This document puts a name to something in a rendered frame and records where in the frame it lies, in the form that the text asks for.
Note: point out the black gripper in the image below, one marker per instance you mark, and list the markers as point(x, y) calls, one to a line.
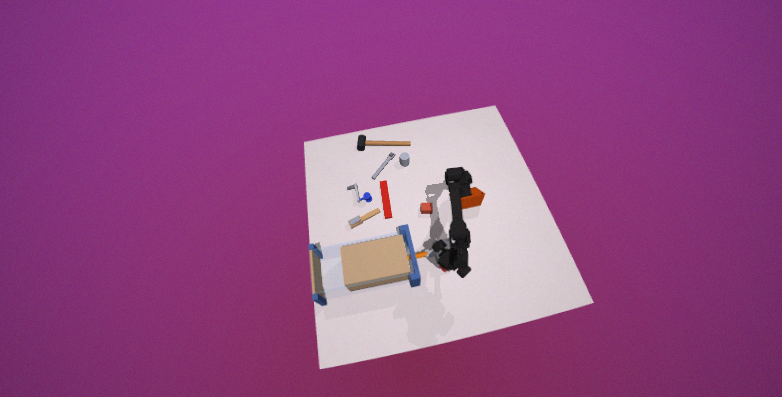
point(439, 245)

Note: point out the black mallet with wooden handle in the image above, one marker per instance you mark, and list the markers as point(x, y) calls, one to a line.
point(362, 142)

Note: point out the wooden brush with grey bristles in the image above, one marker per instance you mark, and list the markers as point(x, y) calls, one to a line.
point(359, 220)

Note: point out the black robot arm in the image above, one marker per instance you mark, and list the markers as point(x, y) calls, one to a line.
point(458, 231)

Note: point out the grey metal rod with square end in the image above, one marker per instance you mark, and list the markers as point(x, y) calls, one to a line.
point(390, 157)

